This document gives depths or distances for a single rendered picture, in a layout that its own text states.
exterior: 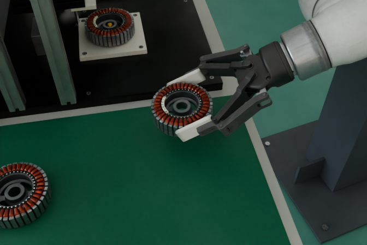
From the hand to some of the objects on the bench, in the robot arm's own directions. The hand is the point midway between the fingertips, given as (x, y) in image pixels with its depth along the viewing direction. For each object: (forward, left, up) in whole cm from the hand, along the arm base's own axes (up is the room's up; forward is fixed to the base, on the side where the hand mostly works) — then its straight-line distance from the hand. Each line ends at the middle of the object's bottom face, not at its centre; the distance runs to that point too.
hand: (183, 107), depth 78 cm
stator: (+32, +2, -7) cm, 33 cm away
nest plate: (-1, -56, -2) cm, 56 cm away
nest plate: (+5, -32, -3) cm, 33 cm away
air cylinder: (+19, -35, -2) cm, 40 cm away
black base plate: (+3, -44, -4) cm, 45 cm away
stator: (+5, -32, -2) cm, 32 cm away
